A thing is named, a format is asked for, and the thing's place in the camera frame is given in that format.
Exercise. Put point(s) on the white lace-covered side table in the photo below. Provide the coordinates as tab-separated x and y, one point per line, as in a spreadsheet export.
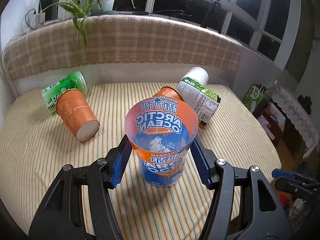
302	122

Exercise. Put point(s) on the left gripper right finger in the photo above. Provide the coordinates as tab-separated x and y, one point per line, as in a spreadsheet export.
244	205

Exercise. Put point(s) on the orange paper cup near green-capped bottle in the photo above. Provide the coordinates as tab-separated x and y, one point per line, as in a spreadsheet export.
77	115

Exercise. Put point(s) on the window frame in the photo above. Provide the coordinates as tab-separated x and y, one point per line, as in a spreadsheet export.
268	27

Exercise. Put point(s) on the orange paper cup near white-capped bottle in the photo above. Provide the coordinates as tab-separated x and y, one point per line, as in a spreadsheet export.
169	92

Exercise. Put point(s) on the beige plaid cushion backrest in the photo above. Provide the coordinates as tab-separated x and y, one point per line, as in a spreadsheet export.
119	39

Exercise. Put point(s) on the blue orange Arctic Ocean cup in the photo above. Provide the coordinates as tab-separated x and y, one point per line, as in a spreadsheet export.
161	130

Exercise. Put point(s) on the black light tripod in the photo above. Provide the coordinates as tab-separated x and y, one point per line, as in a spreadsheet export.
215	6

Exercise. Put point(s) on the green tea bottle white cap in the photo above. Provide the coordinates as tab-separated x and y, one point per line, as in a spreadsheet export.
194	92

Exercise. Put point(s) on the green carton box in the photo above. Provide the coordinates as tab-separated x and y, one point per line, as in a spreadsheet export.
254	96

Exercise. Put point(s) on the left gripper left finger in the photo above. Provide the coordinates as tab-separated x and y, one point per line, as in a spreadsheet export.
78	205

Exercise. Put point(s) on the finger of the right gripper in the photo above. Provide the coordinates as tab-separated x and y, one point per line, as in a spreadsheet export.
302	188
277	173

